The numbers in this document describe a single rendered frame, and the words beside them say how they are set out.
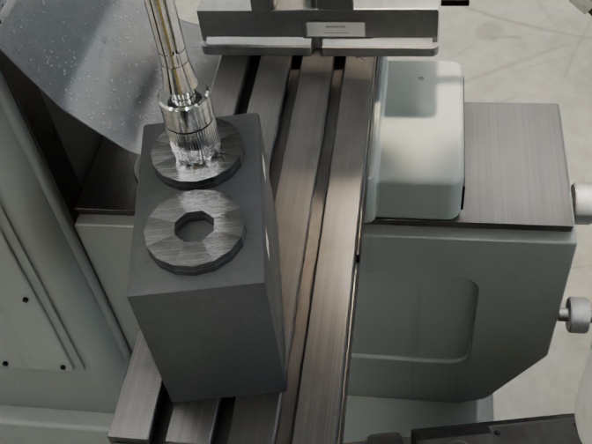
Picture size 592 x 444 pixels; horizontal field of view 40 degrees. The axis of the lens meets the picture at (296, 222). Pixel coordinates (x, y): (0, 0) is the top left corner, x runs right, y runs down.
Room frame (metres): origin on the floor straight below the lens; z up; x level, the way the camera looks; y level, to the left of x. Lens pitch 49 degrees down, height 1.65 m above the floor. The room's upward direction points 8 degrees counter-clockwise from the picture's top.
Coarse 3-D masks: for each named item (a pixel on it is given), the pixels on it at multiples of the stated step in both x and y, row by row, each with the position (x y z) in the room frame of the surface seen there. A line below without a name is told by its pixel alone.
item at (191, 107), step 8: (200, 80) 0.59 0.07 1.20; (200, 88) 0.58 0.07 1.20; (208, 88) 0.58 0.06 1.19; (160, 96) 0.57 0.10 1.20; (168, 96) 0.57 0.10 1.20; (192, 96) 0.57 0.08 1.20; (200, 96) 0.57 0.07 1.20; (208, 96) 0.57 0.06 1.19; (160, 104) 0.56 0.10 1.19; (168, 104) 0.56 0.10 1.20; (176, 104) 0.56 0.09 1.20; (184, 104) 0.56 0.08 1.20; (192, 104) 0.56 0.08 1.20; (200, 104) 0.56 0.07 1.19; (208, 104) 0.56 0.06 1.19; (168, 112) 0.56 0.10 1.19; (176, 112) 0.55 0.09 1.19; (184, 112) 0.55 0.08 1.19; (192, 112) 0.55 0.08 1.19
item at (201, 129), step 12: (168, 120) 0.56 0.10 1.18; (180, 120) 0.55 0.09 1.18; (192, 120) 0.55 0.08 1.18; (204, 120) 0.56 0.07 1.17; (168, 132) 0.56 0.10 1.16; (180, 132) 0.55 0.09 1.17; (192, 132) 0.55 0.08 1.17; (204, 132) 0.56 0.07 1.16; (216, 132) 0.57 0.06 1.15; (180, 144) 0.55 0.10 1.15; (192, 144) 0.55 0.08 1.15; (204, 144) 0.55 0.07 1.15; (216, 144) 0.56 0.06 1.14; (180, 156) 0.56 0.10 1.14; (192, 156) 0.55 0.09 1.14; (204, 156) 0.55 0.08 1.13
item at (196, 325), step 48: (144, 144) 0.60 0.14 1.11; (240, 144) 0.57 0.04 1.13; (144, 192) 0.54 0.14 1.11; (192, 192) 0.52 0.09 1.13; (240, 192) 0.52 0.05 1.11; (144, 240) 0.48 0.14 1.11; (192, 240) 0.47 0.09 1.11; (240, 240) 0.45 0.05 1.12; (144, 288) 0.42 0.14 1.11; (192, 288) 0.42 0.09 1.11; (240, 288) 0.41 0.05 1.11; (144, 336) 0.42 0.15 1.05; (192, 336) 0.42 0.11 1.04; (240, 336) 0.41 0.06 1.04; (192, 384) 0.42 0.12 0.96; (240, 384) 0.41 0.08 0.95
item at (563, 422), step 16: (544, 416) 0.52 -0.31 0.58; (560, 416) 0.51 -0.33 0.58; (416, 432) 0.51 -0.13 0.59; (432, 432) 0.51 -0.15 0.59; (448, 432) 0.50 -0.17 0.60; (464, 432) 0.50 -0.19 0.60; (480, 432) 0.49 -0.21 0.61; (496, 432) 0.50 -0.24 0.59; (512, 432) 0.49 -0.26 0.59; (528, 432) 0.49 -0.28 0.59; (544, 432) 0.49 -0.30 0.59; (560, 432) 0.48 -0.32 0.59; (576, 432) 0.48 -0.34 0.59
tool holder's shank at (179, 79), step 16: (144, 0) 0.57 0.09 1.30; (160, 0) 0.57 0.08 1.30; (160, 16) 0.56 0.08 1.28; (176, 16) 0.57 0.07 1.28; (160, 32) 0.56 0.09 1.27; (176, 32) 0.57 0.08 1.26; (160, 48) 0.56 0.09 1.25; (176, 48) 0.57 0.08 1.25; (176, 64) 0.56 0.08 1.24; (176, 80) 0.56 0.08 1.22; (192, 80) 0.57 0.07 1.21; (176, 96) 0.56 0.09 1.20
